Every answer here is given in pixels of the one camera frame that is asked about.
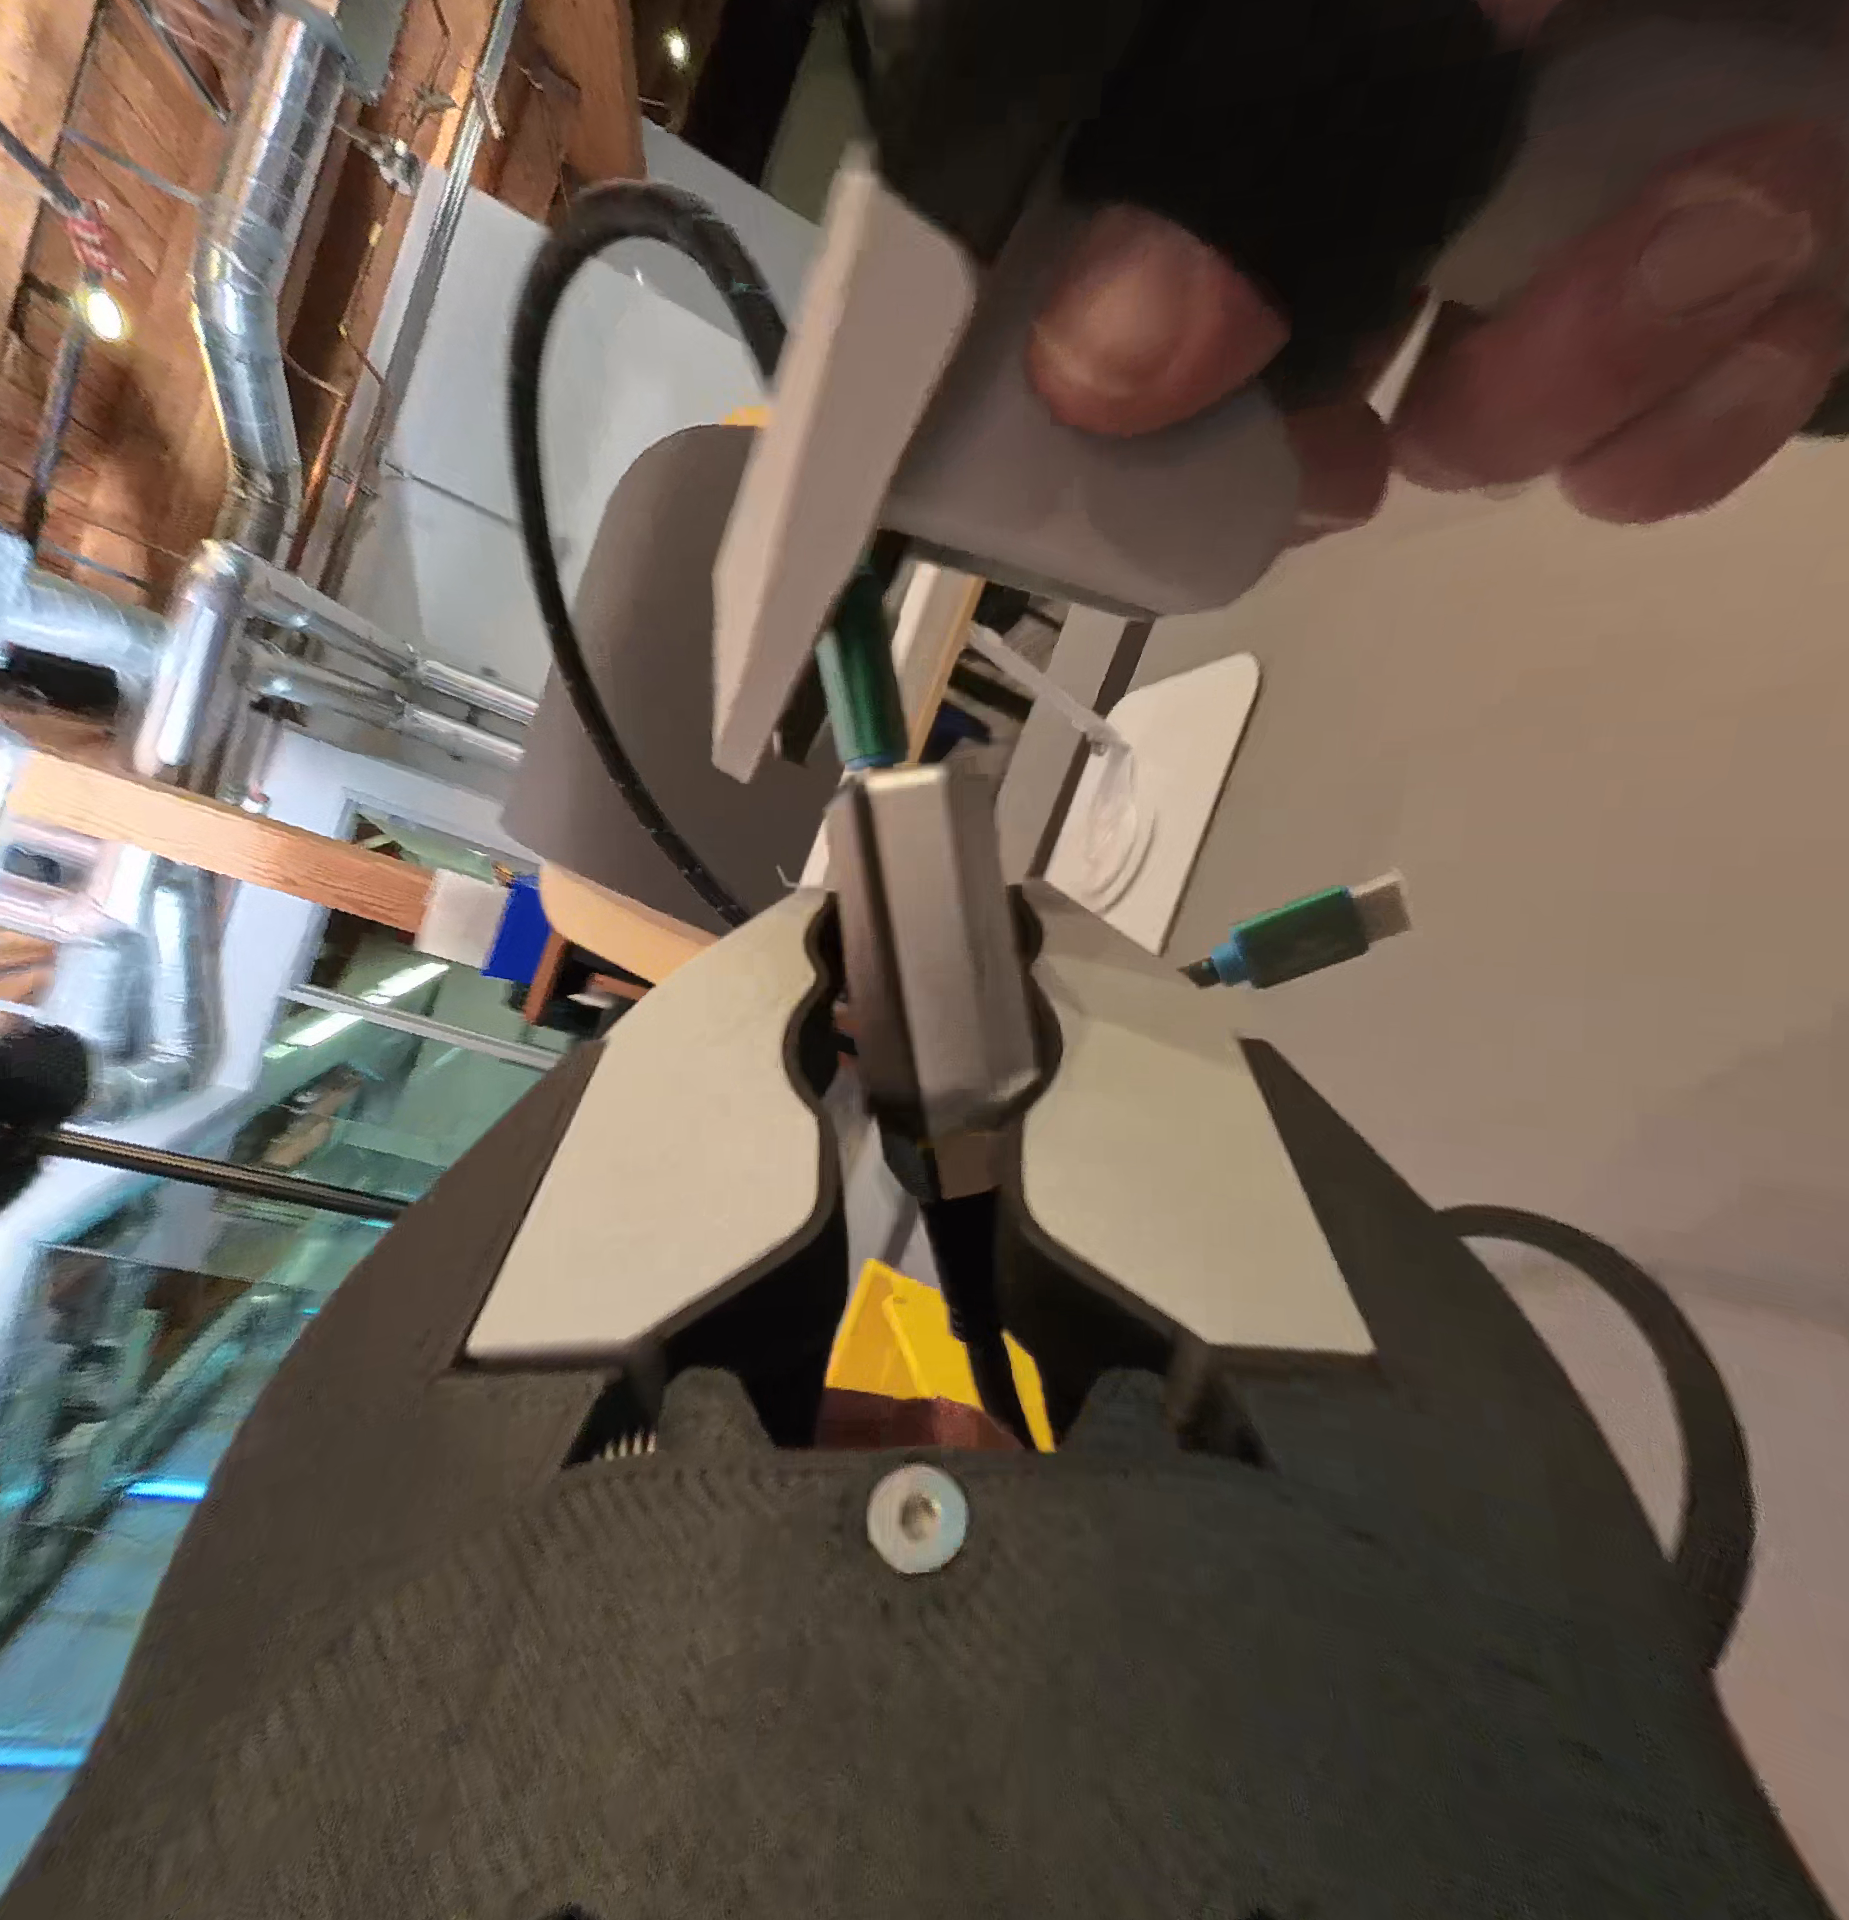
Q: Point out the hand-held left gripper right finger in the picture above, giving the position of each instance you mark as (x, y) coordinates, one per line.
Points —
(1180, 1202)

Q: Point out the yellow plastic bin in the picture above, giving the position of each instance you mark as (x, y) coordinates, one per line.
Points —
(880, 1335)

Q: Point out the wooden ceiling beam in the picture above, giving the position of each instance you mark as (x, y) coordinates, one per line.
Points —
(191, 824)

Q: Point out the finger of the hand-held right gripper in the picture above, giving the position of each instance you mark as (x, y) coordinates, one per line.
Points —
(834, 451)

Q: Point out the black Fosmon HDMI switch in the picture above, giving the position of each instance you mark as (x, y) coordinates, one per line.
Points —
(939, 961)

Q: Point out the white foam block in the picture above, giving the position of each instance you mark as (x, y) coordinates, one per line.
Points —
(460, 915)

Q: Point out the silver ventilation ducts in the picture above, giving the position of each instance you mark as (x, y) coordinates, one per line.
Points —
(264, 300)

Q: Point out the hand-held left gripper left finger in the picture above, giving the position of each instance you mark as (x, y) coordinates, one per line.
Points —
(670, 1183)

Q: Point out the white tablet stand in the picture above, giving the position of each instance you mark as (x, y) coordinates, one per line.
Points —
(647, 601)

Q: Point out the blue storage bin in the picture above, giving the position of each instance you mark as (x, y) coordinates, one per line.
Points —
(517, 928)

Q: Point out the person's right hand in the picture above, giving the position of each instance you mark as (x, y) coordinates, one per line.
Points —
(1615, 330)

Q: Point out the white panel stand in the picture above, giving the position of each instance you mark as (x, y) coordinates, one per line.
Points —
(1164, 809)

